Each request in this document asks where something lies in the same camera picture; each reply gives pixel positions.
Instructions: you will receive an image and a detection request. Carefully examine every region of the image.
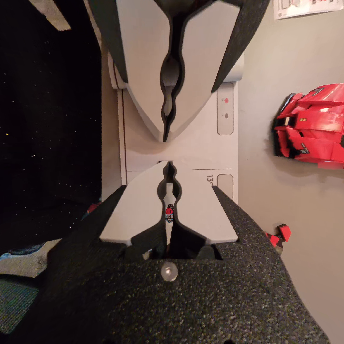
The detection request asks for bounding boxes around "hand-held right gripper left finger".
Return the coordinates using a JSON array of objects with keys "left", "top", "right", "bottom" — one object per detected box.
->
[{"left": 99, "top": 160, "right": 170, "bottom": 248}]

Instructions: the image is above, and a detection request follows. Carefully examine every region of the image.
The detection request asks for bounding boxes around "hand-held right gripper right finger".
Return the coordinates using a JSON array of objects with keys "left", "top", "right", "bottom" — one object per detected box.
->
[{"left": 170, "top": 160, "right": 240, "bottom": 247}]

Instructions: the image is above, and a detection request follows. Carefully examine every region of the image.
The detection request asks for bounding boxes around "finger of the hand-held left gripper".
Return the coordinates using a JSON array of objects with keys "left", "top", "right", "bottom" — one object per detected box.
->
[
  {"left": 115, "top": 0, "right": 176, "bottom": 143},
  {"left": 164, "top": 0, "right": 241, "bottom": 142}
]

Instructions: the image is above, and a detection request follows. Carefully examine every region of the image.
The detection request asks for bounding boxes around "lego instruction booklet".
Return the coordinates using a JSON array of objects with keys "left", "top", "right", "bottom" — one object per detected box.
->
[{"left": 101, "top": 47, "right": 246, "bottom": 204}]

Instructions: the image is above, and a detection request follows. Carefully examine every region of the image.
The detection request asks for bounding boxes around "red black green lego assembly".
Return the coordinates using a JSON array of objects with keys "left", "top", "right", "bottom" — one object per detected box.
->
[{"left": 266, "top": 223, "right": 292, "bottom": 249}]

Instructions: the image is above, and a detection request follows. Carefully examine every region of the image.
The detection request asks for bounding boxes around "red lego car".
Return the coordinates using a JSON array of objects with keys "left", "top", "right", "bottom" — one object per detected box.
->
[{"left": 273, "top": 83, "right": 344, "bottom": 170}]

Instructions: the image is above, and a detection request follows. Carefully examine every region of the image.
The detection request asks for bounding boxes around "white sticker sheet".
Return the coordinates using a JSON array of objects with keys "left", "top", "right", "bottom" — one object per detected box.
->
[{"left": 273, "top": 0, "right": 344, "bottom": 21}]

